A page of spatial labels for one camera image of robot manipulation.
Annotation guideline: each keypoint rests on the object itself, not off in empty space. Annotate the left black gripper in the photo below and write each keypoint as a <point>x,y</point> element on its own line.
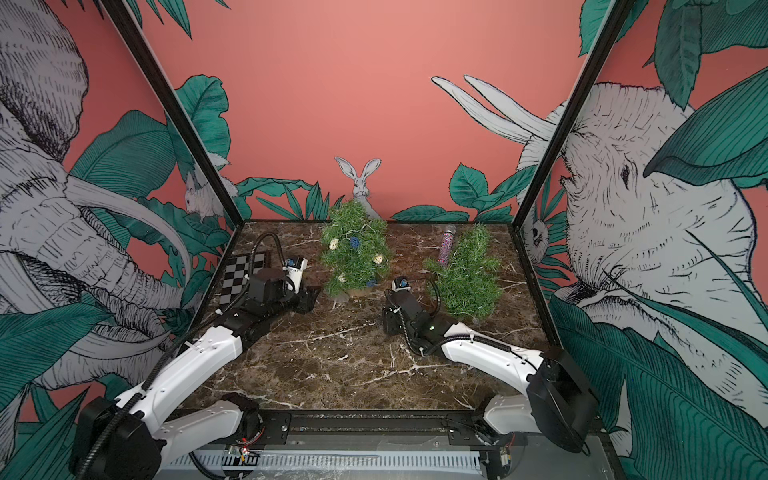
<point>306,300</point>

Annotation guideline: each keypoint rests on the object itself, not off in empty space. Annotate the black white checkerboard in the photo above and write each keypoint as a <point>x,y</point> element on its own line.
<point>236,269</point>

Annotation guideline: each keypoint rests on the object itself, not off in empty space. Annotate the right black frame post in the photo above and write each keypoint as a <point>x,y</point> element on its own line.
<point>608,33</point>

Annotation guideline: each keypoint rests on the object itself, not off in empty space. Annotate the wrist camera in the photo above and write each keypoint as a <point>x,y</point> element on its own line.
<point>401,283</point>
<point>294,268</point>

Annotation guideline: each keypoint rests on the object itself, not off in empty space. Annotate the green christmas tree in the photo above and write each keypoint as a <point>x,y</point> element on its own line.
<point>347,220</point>
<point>468,283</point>

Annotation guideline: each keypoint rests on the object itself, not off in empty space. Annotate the purple glitter tube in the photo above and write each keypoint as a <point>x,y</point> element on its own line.
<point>446,245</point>

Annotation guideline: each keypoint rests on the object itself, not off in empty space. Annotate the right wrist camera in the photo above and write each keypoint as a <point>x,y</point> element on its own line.
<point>401,283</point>

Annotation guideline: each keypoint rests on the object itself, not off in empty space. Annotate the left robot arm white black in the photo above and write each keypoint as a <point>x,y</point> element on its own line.
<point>133,435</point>

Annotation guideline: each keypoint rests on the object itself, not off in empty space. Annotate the rattan ball string light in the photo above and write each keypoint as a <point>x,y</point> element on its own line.
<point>357,262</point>

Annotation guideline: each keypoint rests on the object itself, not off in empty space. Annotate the black frame post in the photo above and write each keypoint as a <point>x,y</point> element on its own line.
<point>122,18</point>
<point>608,33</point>

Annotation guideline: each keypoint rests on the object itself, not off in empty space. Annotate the left black frame post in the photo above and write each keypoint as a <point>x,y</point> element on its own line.
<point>122,18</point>

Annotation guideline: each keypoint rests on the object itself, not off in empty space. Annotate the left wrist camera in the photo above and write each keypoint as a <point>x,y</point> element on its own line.
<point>294,268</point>

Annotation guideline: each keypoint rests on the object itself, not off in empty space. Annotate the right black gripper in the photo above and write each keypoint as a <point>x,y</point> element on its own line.
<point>389,321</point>

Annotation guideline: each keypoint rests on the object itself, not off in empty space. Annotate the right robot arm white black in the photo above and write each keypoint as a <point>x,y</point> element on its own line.
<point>559,401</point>

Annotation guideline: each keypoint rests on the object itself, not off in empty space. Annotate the white slotted cable duct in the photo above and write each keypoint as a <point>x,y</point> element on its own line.
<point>442,461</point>

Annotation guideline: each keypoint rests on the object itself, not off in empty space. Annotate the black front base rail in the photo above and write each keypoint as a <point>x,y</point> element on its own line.
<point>460,427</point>

